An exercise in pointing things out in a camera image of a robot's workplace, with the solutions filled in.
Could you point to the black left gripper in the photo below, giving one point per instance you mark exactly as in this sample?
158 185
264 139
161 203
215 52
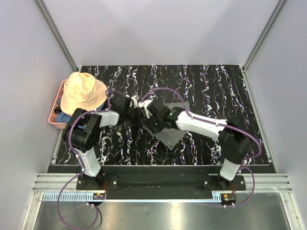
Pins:
139 117

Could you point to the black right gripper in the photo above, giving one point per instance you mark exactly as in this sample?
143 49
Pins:
155 129

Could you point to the grey cloth napkin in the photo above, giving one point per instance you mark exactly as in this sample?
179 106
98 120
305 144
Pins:
170 136

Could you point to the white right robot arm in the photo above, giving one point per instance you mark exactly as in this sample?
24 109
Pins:
234 143

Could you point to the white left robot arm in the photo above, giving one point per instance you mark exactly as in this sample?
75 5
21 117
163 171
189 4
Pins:
83 129

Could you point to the peach bucket hat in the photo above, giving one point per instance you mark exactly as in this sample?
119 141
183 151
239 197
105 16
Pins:
82 90

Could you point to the blue cloth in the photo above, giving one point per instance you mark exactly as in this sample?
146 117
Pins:
64 118

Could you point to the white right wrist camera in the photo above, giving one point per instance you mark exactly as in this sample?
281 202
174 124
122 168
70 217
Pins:
144 108

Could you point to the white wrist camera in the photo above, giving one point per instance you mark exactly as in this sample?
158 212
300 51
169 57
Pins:
144 108
134 101

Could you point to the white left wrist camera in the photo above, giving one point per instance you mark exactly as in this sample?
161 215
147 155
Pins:
134 101

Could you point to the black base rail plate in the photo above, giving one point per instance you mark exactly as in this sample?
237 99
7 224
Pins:
167 183

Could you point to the left aluminium frame post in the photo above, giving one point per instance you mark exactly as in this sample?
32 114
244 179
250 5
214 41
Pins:
53 28

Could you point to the aluminium frame post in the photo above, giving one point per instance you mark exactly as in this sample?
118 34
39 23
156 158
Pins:
53 28
265 31

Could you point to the right aluminium frame post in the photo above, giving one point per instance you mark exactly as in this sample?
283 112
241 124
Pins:
265 31

